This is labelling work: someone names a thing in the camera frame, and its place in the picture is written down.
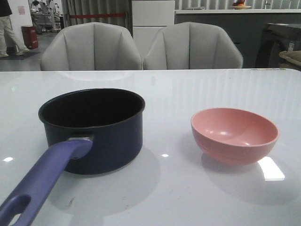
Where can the dark blue saucepan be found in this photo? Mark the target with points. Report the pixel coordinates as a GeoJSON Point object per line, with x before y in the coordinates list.
{"type": "Point", "coordinates": [91, 131]}

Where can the pink plastic bowl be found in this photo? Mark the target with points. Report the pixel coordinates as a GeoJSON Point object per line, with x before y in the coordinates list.
{"type": "Point", "coordinates": [233, 136]}

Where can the right grey upholstered chair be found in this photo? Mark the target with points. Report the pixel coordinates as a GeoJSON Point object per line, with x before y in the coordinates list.
{"type": "Point", "coordinates": [191, 45]}

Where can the grey upholstered chair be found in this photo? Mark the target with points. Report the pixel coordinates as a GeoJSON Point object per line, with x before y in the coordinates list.
{"type": "Point", "coordinates": [92, 46]}
{"type": "Point", "coordinates": [191, 45]}

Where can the left grey upholstered chair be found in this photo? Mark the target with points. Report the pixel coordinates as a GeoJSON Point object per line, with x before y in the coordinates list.
{"type": "Point", "coordinates": [92, 46]}

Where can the white cabinet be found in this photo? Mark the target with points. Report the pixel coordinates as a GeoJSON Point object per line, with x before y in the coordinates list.
{"type": "Point", "coordinates": [148, 16]}

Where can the red barrier tape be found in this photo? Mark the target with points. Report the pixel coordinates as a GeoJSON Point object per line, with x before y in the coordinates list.
{"type": "Point", "coordinates": [98, 16]}

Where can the grey curtain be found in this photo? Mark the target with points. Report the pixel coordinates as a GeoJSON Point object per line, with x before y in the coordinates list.
{"type": "Point", "coordinates": [91, 7]}

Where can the fruit plate on counter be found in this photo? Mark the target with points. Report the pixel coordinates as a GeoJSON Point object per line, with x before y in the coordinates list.
{"type": "Point", "coordinates": [239, 4]}

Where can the red bin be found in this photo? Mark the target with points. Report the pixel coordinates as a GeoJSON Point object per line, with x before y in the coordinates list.
{"type": "Point", "coordinates": [30, 36]}

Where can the dark grey appliance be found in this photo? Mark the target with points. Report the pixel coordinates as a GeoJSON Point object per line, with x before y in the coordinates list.
{"type": "Point", "coordinates": [276, 38]}

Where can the beige cushion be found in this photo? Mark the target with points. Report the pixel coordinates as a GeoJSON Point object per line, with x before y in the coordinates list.
{"type": "Point", "coordinates": [290, 59]}

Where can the walking person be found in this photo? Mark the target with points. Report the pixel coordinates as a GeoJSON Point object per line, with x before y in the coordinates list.
{"type": "Point", "coordinates": [5, 28]}

